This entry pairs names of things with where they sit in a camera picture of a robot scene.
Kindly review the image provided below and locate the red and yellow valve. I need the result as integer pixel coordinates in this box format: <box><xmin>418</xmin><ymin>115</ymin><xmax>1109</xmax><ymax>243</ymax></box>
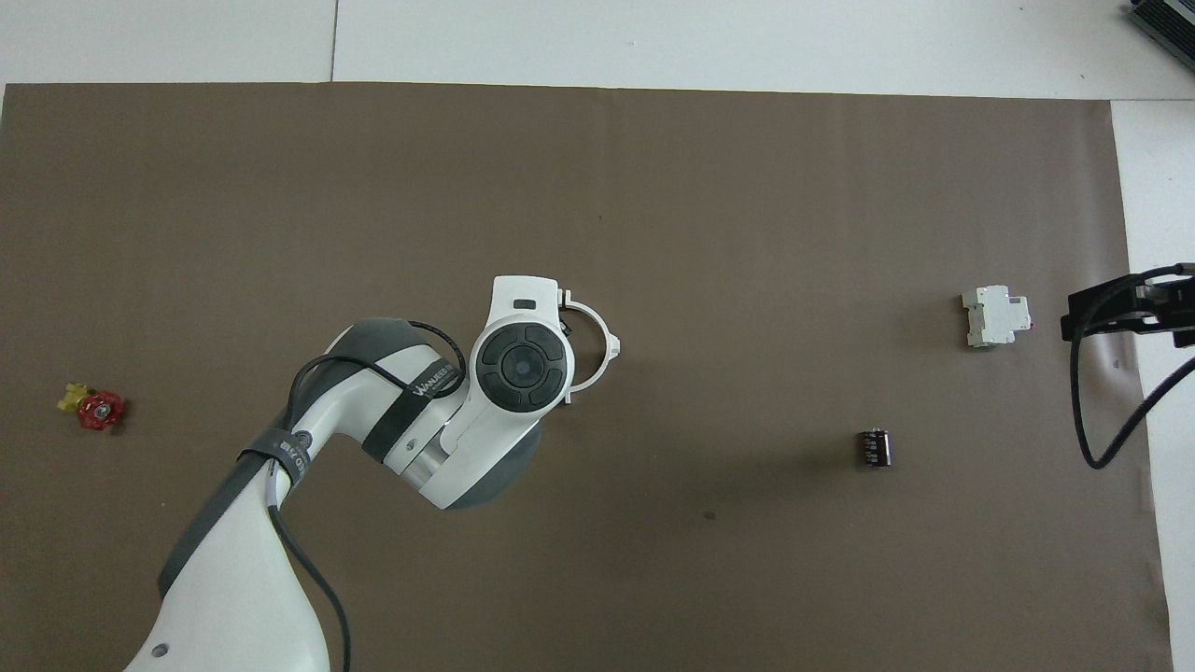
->
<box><xmin>58</xmin><ymin>381</ymin><xmax>125</xmax><ymax>431</ymax></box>

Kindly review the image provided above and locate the brown paper table mat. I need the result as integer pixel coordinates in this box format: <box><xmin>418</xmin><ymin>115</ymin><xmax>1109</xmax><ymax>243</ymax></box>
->
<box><xmin>0</xmin><ymin>82</ymin><xmax>1175</xmax><ymax>672</ymax></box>

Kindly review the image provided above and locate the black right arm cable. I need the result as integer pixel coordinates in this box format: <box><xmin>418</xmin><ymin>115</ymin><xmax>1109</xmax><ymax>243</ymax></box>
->
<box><xmin>1067</xmin><ymin>264</ymin><xmax>1195</xmax><ymax>469</ymax></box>

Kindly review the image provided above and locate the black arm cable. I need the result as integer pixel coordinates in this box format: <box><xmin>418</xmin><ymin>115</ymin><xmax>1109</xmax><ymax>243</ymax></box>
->
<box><xmin>1067</xmin><ymin>264</ymin><xmax>1195</xmax><ymax>469</ymax></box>
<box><xmin>266</xmin><ymin>320</ymin><xmax>468</xmax><ymax>672</ymax></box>

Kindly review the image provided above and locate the white circuit breaker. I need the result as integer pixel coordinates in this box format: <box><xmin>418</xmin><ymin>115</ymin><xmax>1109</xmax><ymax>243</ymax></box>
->
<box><xmin>962</xmin><ymin>285</ymin><xmax>1033</xmax><ymax>349</ymax></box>

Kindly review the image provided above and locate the grey ribbed device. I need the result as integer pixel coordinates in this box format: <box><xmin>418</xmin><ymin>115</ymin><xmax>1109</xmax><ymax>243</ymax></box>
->
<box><xmin>1125</xmin><ymin>0</ymin><xmax>1195</xmax><ymax>71</ymax></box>

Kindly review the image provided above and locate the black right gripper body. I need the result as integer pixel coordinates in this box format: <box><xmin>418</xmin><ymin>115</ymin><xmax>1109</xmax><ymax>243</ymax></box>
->
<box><xmin>1134</xmin><ymin>271</ymin><xmax>1195</xmax><ymax>351</ymax></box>

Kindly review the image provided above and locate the white half-ring pipe clamp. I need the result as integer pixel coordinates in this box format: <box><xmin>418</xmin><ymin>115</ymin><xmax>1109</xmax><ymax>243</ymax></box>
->
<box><xmin>560</xmin><ymin>289</ymin><xmax>622</xmax><ymax>405</ymax></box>

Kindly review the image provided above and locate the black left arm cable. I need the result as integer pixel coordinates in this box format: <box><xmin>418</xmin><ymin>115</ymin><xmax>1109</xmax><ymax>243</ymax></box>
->
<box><xmin>266</xmin><ymin>320</ymin><xmax>468</xmax><ymax>672</ymax></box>

